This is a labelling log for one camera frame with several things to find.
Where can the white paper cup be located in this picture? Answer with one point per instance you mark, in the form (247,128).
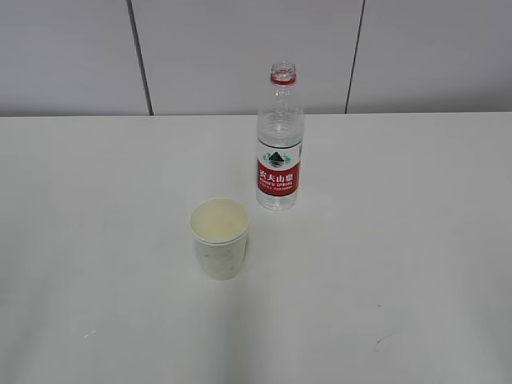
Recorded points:
(220,227)

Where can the clear Nongfu Spring water bottle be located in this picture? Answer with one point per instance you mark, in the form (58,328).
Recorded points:
(280,133)

